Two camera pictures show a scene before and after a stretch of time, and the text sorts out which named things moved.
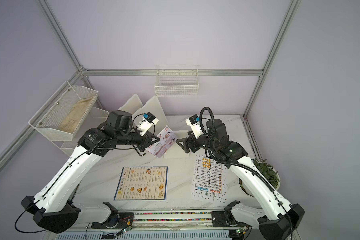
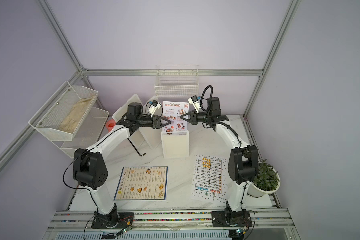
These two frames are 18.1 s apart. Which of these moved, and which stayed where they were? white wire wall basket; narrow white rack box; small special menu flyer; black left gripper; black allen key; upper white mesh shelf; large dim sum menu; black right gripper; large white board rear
Moved: black right gripper; small special menu flyer; black left gripper
Stayed: narrow white rack box; upper white mesh shelf; black allen key; white wire wall basket; large dim sum menu; large white board rear
